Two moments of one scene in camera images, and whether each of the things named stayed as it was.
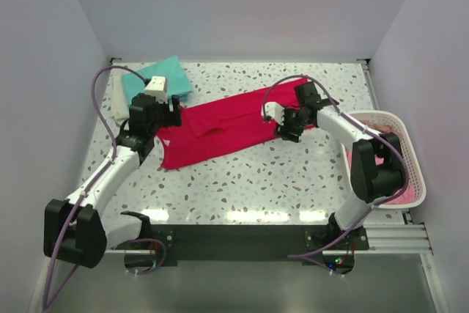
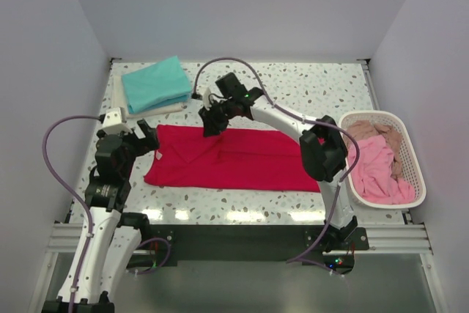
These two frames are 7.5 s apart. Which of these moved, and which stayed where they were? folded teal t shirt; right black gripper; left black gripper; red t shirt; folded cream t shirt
Moved: right black gripper; red t shirt; left black gripper
Stayed: folded cream t shirt; folded teal t shirt
